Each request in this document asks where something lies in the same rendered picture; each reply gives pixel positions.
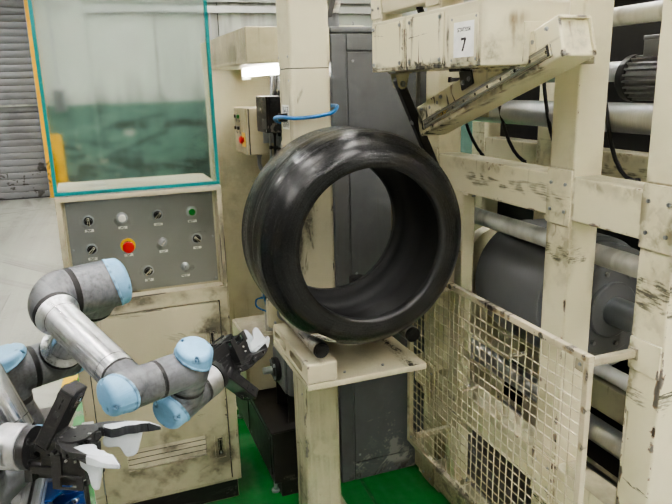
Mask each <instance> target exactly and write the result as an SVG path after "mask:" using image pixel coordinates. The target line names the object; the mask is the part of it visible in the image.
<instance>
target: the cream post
mask: <svg viewBox="0 0 672 504"><path fill-rule="evenodd" d="M276 18H277V40H278V61H279V82H280V104H281V113H282V105H289V116H307V115H316V114H322V113H326V112H330V80H329V44H328V8H327V0H276ZM289 124H290V130H288V129H283V122H281V125H282V147H284V146H285V145H287V144H288V143H289V142H291V141H293V140H294V139H296V138H298V137H300V136H302V135H304V134H306V133H308V132H311V131H314V130H317V129H321V128H325V127H331V116H326V117H321V118H316V119H307V120H289ZM299 257H300V266H301V270H302V274H303V277H304V280H305V282H306V284H307V285H308V286H311V287H316V288H334V287H335V259H334V223H333V188H332V185H331V186H329V187H328V188H327V189H326V190H325V191H324V192H323V193H322V194H321V195H320V197H319V198H318V199H317V200H316V202H315V203H314V205H313V206H312V208H311V210H310V212H309V214H308V216H307V218H306V220H305V223H304V226H303V229H302V233H301V238H300V246H299ZM293 383H294V404H295V425H296V447H297V466H298V490H299V499H298V500H299V504H341V474H340V439H339V403H338V386H335V387H330V388H325V389H320V390H314V391H309V392H308V391H307V389H306V388H305V387H304V385H303V384H302V383H301V381H300V380H299V379H298V377H297V376H296V375H295V373H294V372H293Z"/></svg>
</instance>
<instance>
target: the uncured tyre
mask: <svg viewBox="0 0 672 504"><path fill-rule="evenodd" d="M367 168H370V169H371V170H372V171H373V172H374V173H375V174H376V175H377V176H378V177H379V178H380V180H381V181H382V182H383V184H384V186H385V188H386V190H387V192H388V194H389V197H390V201H391V206H392V215H393V220H392V230H391V234H390V238H389V241H388V244H387V246H386V248H385V250H384V252H383V254H382V256H381V257H380V259H379V260H378V261H377V263H376V264H375V265H374V266H373V267H372V268H371V269H370V270H369V271H368V272H367V273H366V274H364V275H363V276H362V277H360V278H359V279H357V280H355V281H353V282H351V283H349V284H346V285H343V286H339V287H334V288H316V287H311V286H308V285H307V284H306V282H305V280H304V277H303V274H302V270H301V266H300V257H299V246H300V238H301V233H302V229H303V226H304V223H305V220H306V218H307V216H308V214H309V212H310V210H311V208H312V206H313V205H314V203H315V202H316V200H317V199H318V198H319V197H320V195H321V194H322V193H323V192H324V191H325V190H326V189H327V188H328V187H329V186H331V185H332V184H333V183H334V182H336V181H337V180H339V179H340V178H342V177H344V176H346V175H348V174H350V173H352V172H355V171H358V170H362V169H367ZM241 234H242V247H243V253H244V257H245V261H246V264H247V267H248V269H249V272H250V274H251V276H252V278H253V280H254V282H255V283H256V285H257V286H258V288H259V289H260V291H261V292H262V293H263V294H264V295H265V297H266V298H267V299H268V300H269V301H270V302H271V303H272V304H273V306H274V307H275V308H276V309H277V310H278V311H279V312H280V313H281V315H282V316H283V317H284V318H285V319H286V320H288V321H289V322H290V323H291V324H292V325H294V326H295V327H296V328H298V329H299V330H301V331H303V332H304V333H306V334H308V335H310V336H312V335H311V334H320V335H323V336H325V337H328V338H330V339H333V340H335V341H336V342H333V343H339V344H349V345H355V344H366V343H372V342H376V341H380V340H383V339H386V338H388V337H391V336H393V335H395V334H397V333H399V332H401V331H403V330H405V329H406V328H408V327H409V326H411V325H412V324H413V323H415V322H416V321H417V320H419V319H420V318H421V317H422V316H423V315H424V314H425V313H426V312H427V311H428V310H429V309H430V308H431V307H432V306H433V304H434V303H435V302H436V301H437V299H438V298H439V297H440V295H441V294H442V292H443V290H444V289H445V287H446V285H447V283H448V281H449V279H450V277H451V275H452V273H453V270H454V267H455V264H456V261H457V257H458V253H459V248H460V241H461V217H460V210H459V205H458V201H457V198H456V194H455V192H454V189H453V187H452V185H451V182H450V181H449V179H448V177H447V175H446V174H445V172H444V171H443V169H442V168H441V167H440V165H439V164H438V163H437V162H436V161H435V160H434V159H433V158H432V157H431V156H430V155H429V154H428V153H427V152H426V151H425V150H424V149H422V148H421V147H420V146H418V145H417V144H416V143H414V142H412V141H411V140H409V139H407V138H405V137H403V136H400V135H398V134H395V133H392V132H388V131H383V130H377V129H369V128H362V127H354V126H332V127H325V128H321V129H317V130H314V131H311V132H308V133H306V134H304V135H302V136H300V137H298V138H296V139H294V140H293V141H291V142H289V143H288V144H287V145H285V146H284V147H283V148H281V149H280V150H279V151H278V152H277V153H276V154H275V155H274V156H273V157H272V158H271V159H270V160H269V161H268V162H267V163H266V165H265V166H264V167H263V169H262V170H261V171H260V173H259V174H258V176H257V178H256V179H255V181H254V183H253V185H252V187H251V189H250V192H249V194H248V197H247V200H246V204H245V207H244V212H243V218H242V231H241Z"/></svg>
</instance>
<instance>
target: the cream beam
mask: <svg viewBox="0 0 672 504"><path fill-rule="evenodd" d="M570 4H571V1H570V0H474V1H469V2H465V3H461V4H456V5H452V6H448V7H443V8H439V9H435V10H430V11H426V12H422V13H417V14H413V15H409V16H404V17H400V18H395V19H391V20H387V21H382V22H378V23H374V24H372V55H373V65H372V66H373V72H404V71H412V72H420V71H449V69H460V68H465V69H485V68H504V67H522V66H525V65H527V64H528V59H529V56H530V34H531V32H532V31H534V30H536V29H537V28H539V27H540V26H542V25H543V24H545V23H546V22H548V21H549V20H551V19H552V18H554V17H555V16H557V15H570ZM474 19H475V21H474V56H471V57H459V58H453V43H454V23H457V22H463V21H468V20H474Z"/></svg>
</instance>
